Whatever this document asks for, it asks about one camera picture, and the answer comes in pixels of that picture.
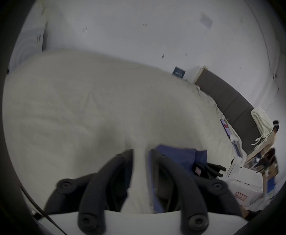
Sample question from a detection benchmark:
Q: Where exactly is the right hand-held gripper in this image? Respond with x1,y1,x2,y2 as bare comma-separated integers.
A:
193,155,266,204

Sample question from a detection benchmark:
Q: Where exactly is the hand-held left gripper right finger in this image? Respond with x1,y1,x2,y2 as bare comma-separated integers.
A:
148,149,242,234

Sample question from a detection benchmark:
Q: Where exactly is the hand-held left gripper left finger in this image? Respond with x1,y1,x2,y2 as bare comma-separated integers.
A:
44,149,135,234

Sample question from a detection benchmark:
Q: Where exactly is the dark blue shirt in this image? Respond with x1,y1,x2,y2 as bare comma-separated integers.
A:
147,144,208,213

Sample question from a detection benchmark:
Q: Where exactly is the phone with lit screen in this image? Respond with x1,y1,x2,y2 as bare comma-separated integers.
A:
220,118,232,136

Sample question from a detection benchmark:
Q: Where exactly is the white knitted blanket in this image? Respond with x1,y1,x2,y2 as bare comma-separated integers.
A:
251,107,274,152

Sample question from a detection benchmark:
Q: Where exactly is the dark grey padded headboard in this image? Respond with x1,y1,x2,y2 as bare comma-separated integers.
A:
194,68,264,154

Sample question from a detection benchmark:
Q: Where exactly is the bed with beige sheet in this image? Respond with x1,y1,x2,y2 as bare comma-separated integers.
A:
2,49,247,215

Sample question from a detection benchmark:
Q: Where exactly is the dark blue box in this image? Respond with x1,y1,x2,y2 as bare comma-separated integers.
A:
172,66,186,78

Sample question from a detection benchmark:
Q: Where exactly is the black cable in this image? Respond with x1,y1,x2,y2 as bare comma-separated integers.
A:
20,185,69,235

